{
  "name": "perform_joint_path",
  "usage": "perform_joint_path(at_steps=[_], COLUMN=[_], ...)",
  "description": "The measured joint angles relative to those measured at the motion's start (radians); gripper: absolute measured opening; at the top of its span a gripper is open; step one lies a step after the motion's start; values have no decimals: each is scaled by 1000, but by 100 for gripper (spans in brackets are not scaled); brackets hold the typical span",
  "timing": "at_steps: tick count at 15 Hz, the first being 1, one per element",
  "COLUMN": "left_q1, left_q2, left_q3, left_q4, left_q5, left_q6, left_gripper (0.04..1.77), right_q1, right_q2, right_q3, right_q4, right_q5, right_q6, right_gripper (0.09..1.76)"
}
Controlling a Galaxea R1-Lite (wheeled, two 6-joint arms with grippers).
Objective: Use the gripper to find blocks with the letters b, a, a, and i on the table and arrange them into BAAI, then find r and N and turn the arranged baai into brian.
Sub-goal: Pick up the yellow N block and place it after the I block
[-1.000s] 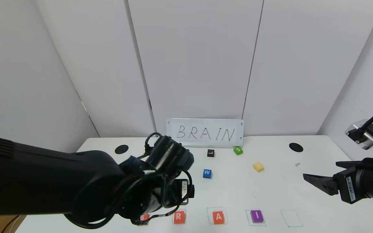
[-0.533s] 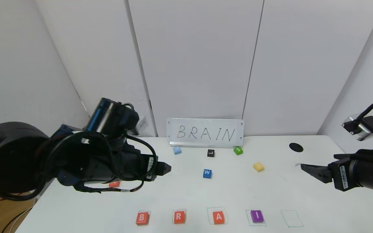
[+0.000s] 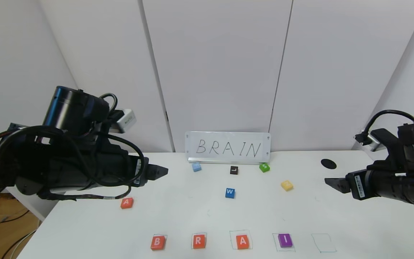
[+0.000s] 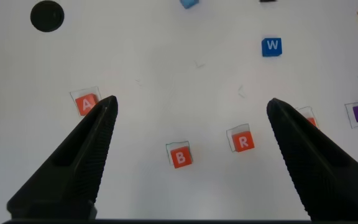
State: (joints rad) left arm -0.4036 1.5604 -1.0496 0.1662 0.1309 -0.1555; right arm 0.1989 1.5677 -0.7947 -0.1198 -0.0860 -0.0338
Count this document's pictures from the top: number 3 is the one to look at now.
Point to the light blue letter block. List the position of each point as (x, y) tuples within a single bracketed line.
[(197, 167)]

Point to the white BRAIN sign board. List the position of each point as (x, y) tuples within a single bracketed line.
[(228, 138)]

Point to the purple letter I block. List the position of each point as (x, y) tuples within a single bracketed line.
[(285, 240)]

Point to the red letter R block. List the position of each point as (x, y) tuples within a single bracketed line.
[(199, 241)]

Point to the red letter B block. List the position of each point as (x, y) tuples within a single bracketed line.
[(158, 242)]

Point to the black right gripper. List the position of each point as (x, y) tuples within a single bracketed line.
[(358, 186)]

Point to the yellow letter block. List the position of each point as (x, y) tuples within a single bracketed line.
[(287, 185)]

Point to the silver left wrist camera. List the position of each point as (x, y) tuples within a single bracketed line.
[(127, 120)]

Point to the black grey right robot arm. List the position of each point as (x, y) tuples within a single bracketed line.
[(408, 187)]

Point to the blue letter W block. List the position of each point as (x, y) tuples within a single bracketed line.
[(230, 193)]

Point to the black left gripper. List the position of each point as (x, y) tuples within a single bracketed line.
[(138, 172)]

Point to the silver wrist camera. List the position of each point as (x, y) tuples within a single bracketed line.
[(374, 142), (127, 120)]

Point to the red letter A block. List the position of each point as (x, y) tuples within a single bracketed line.
[(243, 242), (127, 203)]

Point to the black letter L block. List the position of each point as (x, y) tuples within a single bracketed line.
[(234, 170)]

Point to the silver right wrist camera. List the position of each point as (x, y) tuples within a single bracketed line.
[(374, 142)]

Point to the green letter S block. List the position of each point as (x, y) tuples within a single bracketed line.
[(264, 167)]

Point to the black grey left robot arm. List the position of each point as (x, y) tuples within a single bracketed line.
[(67, 108)]

